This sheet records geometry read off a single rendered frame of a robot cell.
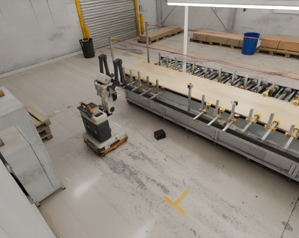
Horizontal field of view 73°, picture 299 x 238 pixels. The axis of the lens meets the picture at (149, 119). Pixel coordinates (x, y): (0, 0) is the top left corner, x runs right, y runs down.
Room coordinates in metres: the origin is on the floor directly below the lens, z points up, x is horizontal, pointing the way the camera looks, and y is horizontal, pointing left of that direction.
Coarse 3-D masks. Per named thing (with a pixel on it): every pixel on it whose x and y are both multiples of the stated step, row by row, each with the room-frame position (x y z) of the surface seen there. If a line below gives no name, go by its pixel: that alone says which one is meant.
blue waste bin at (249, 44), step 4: (248, 36) 7.55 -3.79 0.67; (252, 36) 7.46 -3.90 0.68; (256, 36) 7.46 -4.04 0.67; (244, 40) 7.68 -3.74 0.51; (248, 40) 7.54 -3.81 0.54; (252, 40) 7.47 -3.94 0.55; (256, 40) 7.48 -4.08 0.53; (244, 44) 7.66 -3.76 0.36; (248, 44) 7.53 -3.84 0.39; (252, 44) 7.47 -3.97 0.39; (256, 44) 7.52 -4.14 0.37; (244, 48) 7.62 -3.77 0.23; (248, 48) 7.52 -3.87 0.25; (252, 48) 7.48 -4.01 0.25; (244, 52) 7.60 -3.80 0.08; (248, 52) 7.51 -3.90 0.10; (252, 52) 7.49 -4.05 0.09
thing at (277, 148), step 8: (144, 96) 3.78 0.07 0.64; (168, 104) 3.30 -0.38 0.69; (176, 104) 3.25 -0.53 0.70; (184, 112) 3.02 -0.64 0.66; (192, 112) 2.94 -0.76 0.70; (200, 120) 2.78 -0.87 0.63; (208, 120) 2.67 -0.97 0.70; (216, 120) 2.63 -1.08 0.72; (240, 136) 2.28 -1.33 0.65; (248, 136) 2.21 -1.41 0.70; (256, 144) 2.10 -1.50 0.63; (264, 144) 2.04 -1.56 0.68; (272, 144) 2.01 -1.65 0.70; (280, 152) 1.88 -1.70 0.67; (288, 152) 1.85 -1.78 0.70; (296, 160) 1.74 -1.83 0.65
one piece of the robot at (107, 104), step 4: (96, 84) 3.27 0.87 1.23; (104, 84) 3.24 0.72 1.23; (108, 84) 3.24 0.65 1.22; (96, 88) 3.27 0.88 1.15; (100, 88) 3.17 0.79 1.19; (104, 88) 3.14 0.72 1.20; (100, 92) 3.17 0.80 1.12; (104, 92) 3.13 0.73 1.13; (108, 92) 3.25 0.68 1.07; (100, 96) 3.18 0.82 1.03; (104, 96) 3.18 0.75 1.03; (108, 96) 3.25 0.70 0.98; (104, 100) 3.21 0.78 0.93; (108, 100) 3.24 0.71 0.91; (104, 104) 3.24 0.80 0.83; (108, 104) 3.18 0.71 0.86; (112, 104) 3.23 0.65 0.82; (104, 108) 3.25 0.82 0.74; (108, 108) 3.17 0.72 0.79; (112, 108) 3.22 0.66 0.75; (108, 112) 3.16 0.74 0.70; (112, 112) 3.21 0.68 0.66
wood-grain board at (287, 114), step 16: (144, 64) 4.94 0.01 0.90; (160, 80) 3.93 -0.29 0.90; (176, 80) 3.86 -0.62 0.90; (192, 80) 3.80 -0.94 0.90; (208, 80) 3.74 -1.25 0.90; (192, 96) 3.15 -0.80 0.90; (208, 96) 3.11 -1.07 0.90; (224, 96) 3.06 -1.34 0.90; (240, 96) 3.02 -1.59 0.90; (256, 96) 2.98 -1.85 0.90; (240, 112) 2.54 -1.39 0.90; (256, 112) 2.51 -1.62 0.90; (288, 112) 2.44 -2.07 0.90; (288, 128) 2.08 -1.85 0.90
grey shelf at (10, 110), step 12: (0, 96) 2.41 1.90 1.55; (12, 96) 2.39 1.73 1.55; (0, 108) 2.10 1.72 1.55; (12, 108) 2.08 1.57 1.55; (24, 108) 2.09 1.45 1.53; (0, 120) 1.91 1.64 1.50; (12, 120) 1.98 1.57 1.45; (24, 120) 2.05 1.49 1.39; (24, 132) 2.01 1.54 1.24; (36, 132) 2.09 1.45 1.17; (36, 144) 2.05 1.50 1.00; (48, 156) 2.09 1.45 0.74; (48, 168) 2.04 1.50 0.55; (60, 180) 2.09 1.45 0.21; (36, 204) 1.80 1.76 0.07
